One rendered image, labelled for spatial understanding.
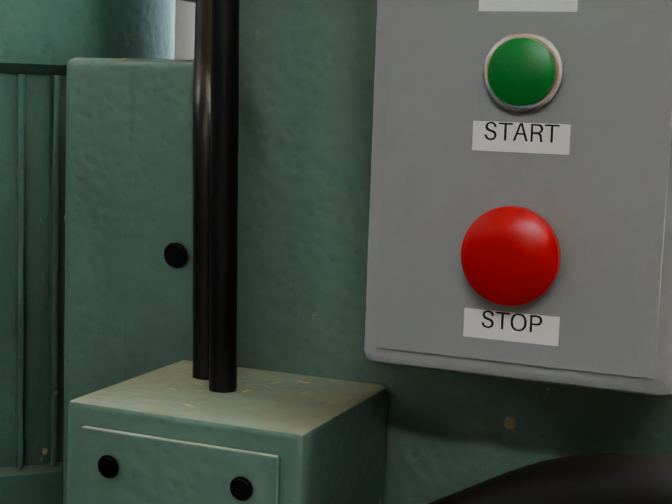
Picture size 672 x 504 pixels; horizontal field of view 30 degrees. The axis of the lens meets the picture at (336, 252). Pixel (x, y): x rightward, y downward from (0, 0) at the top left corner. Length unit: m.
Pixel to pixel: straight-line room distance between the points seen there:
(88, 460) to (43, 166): 0.20
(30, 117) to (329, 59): 0.18
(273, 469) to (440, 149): 0.11
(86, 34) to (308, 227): 0.18
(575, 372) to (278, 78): 0.17
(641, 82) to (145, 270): 0.26
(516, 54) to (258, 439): 0.15
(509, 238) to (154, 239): 0.22
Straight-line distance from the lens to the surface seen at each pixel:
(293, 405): 0.44
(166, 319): 0.56
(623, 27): 0.38
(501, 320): 0.39
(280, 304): 0.48
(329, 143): 0.47
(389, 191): 0.40
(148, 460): 0.43
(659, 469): 0.41
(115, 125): 0.56
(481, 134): 0.39
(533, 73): 0.38
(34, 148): 0.60
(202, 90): 0.47
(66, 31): 0.60
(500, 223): 0.38
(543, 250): 0.37
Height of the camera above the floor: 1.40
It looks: 7 degrees down
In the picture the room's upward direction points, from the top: 2 degrees clockwise
